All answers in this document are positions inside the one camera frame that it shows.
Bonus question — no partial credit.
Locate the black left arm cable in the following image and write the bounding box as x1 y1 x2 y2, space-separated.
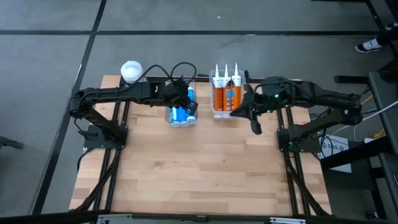
136 61 198 91

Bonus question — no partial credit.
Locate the yellow floor cable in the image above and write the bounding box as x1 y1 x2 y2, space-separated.
359 95 386 139

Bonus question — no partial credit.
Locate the person's leg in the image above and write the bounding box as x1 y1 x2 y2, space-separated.
376 26 398 46

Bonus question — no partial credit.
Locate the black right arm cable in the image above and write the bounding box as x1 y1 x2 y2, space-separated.
309 110 336 156

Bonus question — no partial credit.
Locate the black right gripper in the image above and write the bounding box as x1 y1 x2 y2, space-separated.
229 77 295 136

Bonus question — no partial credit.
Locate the white paper sign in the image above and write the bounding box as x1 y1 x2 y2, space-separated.
320 134 353 174

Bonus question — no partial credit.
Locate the Lysol wipes canister white lid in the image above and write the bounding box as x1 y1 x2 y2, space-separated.
120 60 145 85

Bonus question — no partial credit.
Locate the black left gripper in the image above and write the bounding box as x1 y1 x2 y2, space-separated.
161 79 200 116

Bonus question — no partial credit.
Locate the black side desk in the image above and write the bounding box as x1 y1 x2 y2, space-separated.
334 70 398 224

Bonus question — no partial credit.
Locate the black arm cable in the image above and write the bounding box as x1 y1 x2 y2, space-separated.
309 110 336 156
136 61 198 91

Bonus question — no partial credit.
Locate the orange sealant tube white nozzle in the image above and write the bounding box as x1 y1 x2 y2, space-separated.
221 63 236 118
231 62 243 113
212 63 224 118

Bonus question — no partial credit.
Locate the blue silicone tube white cap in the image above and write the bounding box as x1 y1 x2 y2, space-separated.
169 106 179 124
186 86 197 123
177 106 188 123

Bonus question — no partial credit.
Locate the black stand foot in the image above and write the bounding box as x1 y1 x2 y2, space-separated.
0 135 25 149

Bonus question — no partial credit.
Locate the white floor cable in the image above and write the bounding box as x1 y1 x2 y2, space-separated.
329 100 398 138

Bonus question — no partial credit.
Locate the clear plastic bin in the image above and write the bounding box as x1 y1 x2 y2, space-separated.
164 79 200 129
208 68 249 119

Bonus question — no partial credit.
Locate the silver metal bracket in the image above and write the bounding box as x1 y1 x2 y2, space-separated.
269 217 307 224
97 213 134 224

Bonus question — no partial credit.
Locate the black aluminium table frame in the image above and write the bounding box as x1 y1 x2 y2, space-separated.
0 74 398 224

